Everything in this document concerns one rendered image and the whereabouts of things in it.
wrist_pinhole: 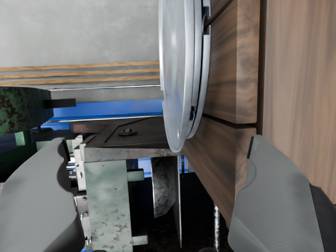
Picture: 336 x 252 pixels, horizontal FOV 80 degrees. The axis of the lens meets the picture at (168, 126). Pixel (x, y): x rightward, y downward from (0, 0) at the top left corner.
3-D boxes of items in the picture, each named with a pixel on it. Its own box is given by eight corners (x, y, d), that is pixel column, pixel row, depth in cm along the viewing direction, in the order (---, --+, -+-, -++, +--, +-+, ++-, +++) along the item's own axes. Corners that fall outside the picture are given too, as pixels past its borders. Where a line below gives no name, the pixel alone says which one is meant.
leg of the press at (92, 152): (275, 118, 66) (-24, 135, 57) (273, 152, 68) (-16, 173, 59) (200, 104, 157) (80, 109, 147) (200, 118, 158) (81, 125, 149)
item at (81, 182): (89, 147, 78) (73, 148, 77) (100, 250, 85) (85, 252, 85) (104, 132, 108) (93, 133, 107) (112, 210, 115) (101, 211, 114)
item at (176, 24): (160, 40, 48) (156, 40, 48) (172, -159, 20) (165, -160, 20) (171, 163, 40) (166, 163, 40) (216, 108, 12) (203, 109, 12)
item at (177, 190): (178, 147, 77) (177, 147, 77) (182, 247, 84) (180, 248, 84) (167, 128, 118) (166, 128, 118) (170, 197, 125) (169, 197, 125)
